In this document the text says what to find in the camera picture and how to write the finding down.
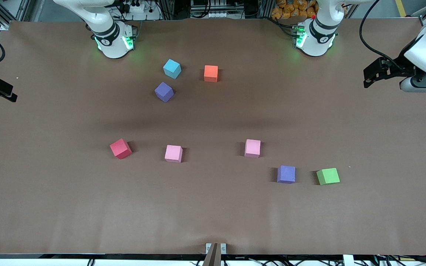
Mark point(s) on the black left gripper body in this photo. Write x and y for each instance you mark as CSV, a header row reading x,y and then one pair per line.
x,y
399,67

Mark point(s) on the red foam cube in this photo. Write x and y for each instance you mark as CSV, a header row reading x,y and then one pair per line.
x,y
120,148

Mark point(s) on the lavender blue foam cube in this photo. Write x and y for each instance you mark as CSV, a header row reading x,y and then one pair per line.
x,y
286,174

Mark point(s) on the pink foam cube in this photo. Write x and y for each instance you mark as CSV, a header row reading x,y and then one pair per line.
x,y
173,153
252,148

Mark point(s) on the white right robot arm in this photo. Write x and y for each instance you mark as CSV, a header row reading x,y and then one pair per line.
x,y
111,37

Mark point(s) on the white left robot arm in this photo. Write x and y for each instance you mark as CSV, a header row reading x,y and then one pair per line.
x,y
318,37

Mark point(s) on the bag of orange items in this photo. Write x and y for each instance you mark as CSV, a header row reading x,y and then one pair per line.
x,y
290,9

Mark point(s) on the green foam cube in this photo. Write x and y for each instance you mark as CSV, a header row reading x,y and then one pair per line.
x,y
327,176

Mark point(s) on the white power strip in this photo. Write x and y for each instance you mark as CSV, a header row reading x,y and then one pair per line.
x,y
136,6

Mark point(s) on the dark violet foam cube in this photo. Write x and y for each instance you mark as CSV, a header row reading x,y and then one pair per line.
x,y
164,91

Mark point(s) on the orange foam cube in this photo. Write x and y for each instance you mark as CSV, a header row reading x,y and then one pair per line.
x,y
210,73

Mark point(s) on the cyan foam cube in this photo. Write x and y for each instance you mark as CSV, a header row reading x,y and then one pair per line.
x,y
172,68

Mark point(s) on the grey metal bracket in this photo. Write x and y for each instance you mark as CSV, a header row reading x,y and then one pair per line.
x,y
223,248

